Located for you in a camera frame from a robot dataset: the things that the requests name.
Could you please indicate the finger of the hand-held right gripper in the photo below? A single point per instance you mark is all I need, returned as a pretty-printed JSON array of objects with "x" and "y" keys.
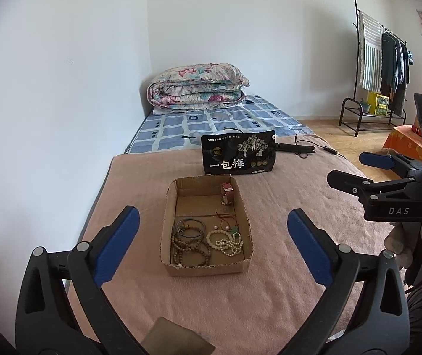
[
  {"x": 375, "y": 159},
  {"x": 348, "y": 182}
]

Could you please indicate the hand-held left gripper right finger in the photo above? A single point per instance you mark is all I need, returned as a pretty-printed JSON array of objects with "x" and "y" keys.
[{"x": 309, "y": 247}]

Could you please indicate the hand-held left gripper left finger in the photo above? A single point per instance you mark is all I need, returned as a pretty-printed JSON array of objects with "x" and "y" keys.
[{"x": 118, "y": 244}]

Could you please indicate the grey metal bangle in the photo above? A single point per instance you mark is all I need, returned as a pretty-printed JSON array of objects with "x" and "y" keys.
[{"x": 176, "y": 228}]

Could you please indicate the cardboard box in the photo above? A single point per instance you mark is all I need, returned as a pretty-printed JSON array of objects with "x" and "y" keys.
[{"x": 203, "y": 268}]

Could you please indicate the yellow plastic crate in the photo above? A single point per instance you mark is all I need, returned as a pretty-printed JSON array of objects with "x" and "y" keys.
[{"x": 377, "y": 103}]

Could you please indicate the black hair straightener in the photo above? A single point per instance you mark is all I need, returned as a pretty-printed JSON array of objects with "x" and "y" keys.
[{"x": 296, "y": 149}]

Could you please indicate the pink blanket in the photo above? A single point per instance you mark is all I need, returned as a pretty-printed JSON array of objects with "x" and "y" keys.
[{"x": 270, "y": 192}]

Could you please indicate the navy hanging jacket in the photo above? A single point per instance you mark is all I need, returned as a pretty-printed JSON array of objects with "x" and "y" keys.
[{"x": 402, "y": 63}]

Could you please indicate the dark hanging shirt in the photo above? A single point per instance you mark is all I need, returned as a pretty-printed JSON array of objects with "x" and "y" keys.
[{"x": 387, "y": 63}]

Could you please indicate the black metal clothes rack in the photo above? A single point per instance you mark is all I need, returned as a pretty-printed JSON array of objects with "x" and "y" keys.
[{"x": 356, "y": 63}]

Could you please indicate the striped hanging cloth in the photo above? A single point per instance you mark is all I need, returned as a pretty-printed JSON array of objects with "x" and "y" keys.
[{"x": 370, "y": 51}]

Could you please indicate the brown cardboard piece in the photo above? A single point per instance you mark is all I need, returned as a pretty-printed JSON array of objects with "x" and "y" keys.
[{"x": 177, "y": 340}]

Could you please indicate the blue plaid bedsheet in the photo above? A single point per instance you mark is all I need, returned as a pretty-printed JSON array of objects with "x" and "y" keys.
[{"x": 166, "y": 129}]

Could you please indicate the black snack bag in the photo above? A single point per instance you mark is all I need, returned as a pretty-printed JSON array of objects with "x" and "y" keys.
[{"x": 225, "y": 151}]

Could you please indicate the folded floral quilt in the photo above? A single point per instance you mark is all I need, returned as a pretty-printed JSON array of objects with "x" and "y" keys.
[{"x": 196, "y": 85}]

